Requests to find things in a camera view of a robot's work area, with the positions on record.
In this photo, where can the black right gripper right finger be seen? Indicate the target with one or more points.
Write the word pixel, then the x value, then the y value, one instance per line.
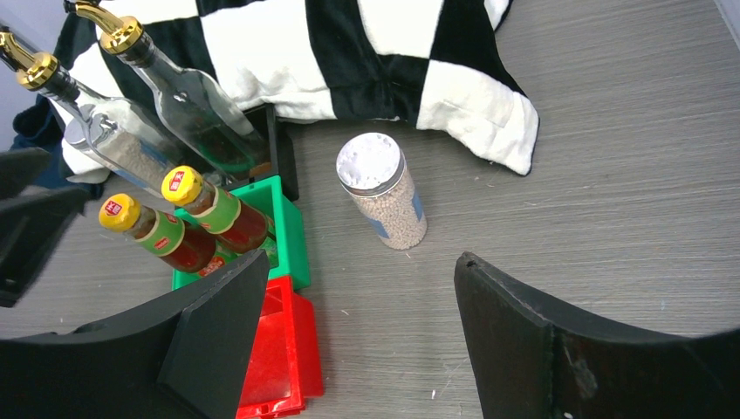
pixel 536 356

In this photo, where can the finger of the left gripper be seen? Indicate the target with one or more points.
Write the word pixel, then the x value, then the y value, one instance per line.
pixel 31 225

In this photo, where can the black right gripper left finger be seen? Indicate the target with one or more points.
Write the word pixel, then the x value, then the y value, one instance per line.
pixel 182 355

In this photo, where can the yellow-capped sauce bottle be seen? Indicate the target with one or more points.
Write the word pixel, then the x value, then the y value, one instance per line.
pixel 235 224
pixel 185 246

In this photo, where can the gold-top clear glass bottle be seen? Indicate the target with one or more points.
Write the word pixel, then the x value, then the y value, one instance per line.
pixel 41 72

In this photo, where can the gold-top oil bottle brown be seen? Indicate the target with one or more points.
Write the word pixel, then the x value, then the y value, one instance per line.
pixel 189 102

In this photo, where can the dark blue cloth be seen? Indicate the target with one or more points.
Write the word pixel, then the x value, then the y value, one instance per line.
pixel 38 127

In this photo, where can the red plastic bin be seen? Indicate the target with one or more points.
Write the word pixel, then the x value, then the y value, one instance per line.
pixel 284 371

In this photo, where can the silver-lid spice jar left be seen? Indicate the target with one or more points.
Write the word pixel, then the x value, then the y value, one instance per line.
pixel 142 162

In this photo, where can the silver-lid spice jar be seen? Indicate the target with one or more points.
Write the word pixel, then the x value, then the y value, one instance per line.
pixel 373 170
pixel 142 162

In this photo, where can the green plastic bin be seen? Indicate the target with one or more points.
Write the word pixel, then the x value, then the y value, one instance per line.
pixel 267 196

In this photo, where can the black plastic bin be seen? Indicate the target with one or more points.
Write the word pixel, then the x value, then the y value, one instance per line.
pixel 264 119

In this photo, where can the silver-lid spice jar right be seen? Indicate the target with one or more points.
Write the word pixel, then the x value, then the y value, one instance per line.
pixel 373 170

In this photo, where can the black white checkered blanket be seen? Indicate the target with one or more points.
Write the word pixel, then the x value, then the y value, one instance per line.
pixel 432 64

